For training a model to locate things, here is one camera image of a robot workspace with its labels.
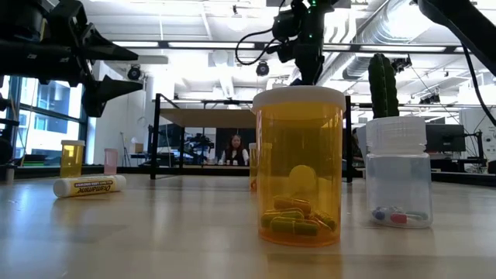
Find long ceiling light bar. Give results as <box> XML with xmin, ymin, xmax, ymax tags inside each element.
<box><xmin>110</xmin><ymin>38</ymin><xmax>472</xmax><ymax>54</ymax></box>

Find person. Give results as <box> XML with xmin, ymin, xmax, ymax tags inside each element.
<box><xmin>217</xmin><ymin>133</ymin><xmax>251</xmax><ymax>167</ymax></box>

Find black aluminium table frame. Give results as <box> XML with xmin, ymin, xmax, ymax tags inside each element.
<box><xmin>0</xmin><ymin>164</ymin><xmax>496</xmax><ymax>188</ymax></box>

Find yellow white Dramamine tube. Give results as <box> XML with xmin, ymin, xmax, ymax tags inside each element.
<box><xmin>53</xmin><ymin>174</ymin><xmax>128</xmax><ymax>199</ymax></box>

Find black computer monitor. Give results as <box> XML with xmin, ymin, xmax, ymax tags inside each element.
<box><xmin>425</xmin><ymin>123</ymin><xmax>467</xmax><ymax>153</ymax></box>

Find black tripod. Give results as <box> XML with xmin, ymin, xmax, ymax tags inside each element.
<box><xmin>119</xmin><ymin>131</ymin><xmax>132</xmax><ymax>167</ymax></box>

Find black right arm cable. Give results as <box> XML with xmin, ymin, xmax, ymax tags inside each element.
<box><xmin>460</xmin><ymin>41</ymin><xmax>496</xmax><ymax>128</ymax></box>

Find large amber pill bottle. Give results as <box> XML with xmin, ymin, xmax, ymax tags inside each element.
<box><xmin>250</xmin><ymin>85</ymin><xmax>347</xmax><ymax>248</ymax></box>

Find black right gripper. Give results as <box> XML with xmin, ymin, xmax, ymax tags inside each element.
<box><xmin>270</xmin><ymin>0</ymin><xmax>338</xmax><ymax>87</ymax></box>

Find black ceiling spotlight cluster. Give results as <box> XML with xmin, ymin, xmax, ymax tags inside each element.
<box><xmin>418</xmin><ymin>89</ymin><xmax>442</xmax><ymax>105</ymax></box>
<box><xmin>391</xmin><ymin>55</ymin><xmax>413</xmax><ymax>74</ymax></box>

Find round white pendant lamp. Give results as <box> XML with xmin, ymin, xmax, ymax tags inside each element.
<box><xmin>226</xmin><ymin>12</ymin><xmax>249</xmax><ymax>33</ymax></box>

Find black background equipment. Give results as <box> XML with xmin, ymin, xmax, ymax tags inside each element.
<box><xmin>184</xmin><ymin>133</ymin><xmax>216</xmax><ymax>166</ymax></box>

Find green cactus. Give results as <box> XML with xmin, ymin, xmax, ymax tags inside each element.
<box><xmin>367</xmin><ymin>53</ymin><xmax>401</xmax><ymax>119</ymax></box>

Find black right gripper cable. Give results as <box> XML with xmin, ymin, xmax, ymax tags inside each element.
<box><xmin>234</xmin><ymin>26</ymin><xmax>281</xmax><ymax>66</ymax></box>

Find silver ventilation duct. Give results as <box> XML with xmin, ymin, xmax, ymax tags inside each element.
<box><xmin>341</xmin><ymin>0</ymin><xmax>441</xmax><ymax>81</ymax></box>

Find clear bottle white screw cap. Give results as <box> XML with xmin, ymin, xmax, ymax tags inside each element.
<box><xmin>364</xmin><ymin>115</ymin><xmax>434</xmax><ymax>229</ymax></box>

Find pink pill bottle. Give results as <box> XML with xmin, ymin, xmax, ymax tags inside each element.
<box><xmin>103</xmin><ymin>147</ymin><xmax>119</xmax><ymax>176</ymax></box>

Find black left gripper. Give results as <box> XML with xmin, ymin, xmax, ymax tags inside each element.
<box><xmin>0</xmin><ymin>0</ymin><xmax>144</xmax><ymax>119</ymax></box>

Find black metal stand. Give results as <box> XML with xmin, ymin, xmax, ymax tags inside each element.
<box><xmin>0</xmin><ymin>92</ymin><xmax>20</xmax><ymax>166</ymax></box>

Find small amber pill bottle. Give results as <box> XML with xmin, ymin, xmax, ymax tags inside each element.
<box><xmin>60</xmin><ymin>139</ymin><xmax>86</xmax><ymax>179</ymax></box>

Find wooden shelf black legs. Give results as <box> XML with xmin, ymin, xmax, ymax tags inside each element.
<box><xmin>150</xmin><ymin>92</ymin><xmax>354</xmax><ymax>184</ymax></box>

